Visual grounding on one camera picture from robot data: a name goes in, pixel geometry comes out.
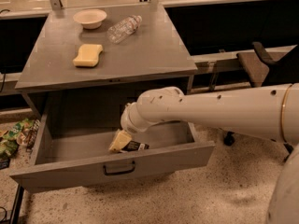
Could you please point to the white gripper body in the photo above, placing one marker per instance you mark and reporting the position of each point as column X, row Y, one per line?
column 130, row 128

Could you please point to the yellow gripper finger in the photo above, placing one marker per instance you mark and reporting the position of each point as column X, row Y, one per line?
column 120, row 140

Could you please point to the black rxbar chocolate bar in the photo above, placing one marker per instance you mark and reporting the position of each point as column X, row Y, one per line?
column 134, row 146

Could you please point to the grey top drawer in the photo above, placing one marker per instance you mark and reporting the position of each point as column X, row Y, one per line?
column 76, row 130

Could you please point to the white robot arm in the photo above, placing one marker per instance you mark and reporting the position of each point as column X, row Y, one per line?
column 270, row 113

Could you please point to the grey cabinet counter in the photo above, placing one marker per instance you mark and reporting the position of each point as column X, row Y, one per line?
column 154, row 51

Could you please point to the yellow sponge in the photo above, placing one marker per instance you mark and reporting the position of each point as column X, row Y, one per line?
column 88, row 55

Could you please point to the brown snack bag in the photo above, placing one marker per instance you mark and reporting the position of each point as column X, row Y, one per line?
column 31, row 137

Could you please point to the clear plastic water bottle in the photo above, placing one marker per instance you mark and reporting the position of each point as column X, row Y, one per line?
column 124, row 28

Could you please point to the beige paper bowl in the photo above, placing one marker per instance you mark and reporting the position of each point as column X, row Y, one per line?
column 90, row 18

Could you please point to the black cart leg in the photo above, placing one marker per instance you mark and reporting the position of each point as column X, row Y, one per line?
column 14, row 217

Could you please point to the green snack bag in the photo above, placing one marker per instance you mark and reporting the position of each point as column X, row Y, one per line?
column 14, row 138

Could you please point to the black office chair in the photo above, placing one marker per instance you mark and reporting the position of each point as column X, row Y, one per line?
column 270, row 68

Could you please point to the black drawer handle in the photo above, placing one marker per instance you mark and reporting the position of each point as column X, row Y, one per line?
column 118, row 169

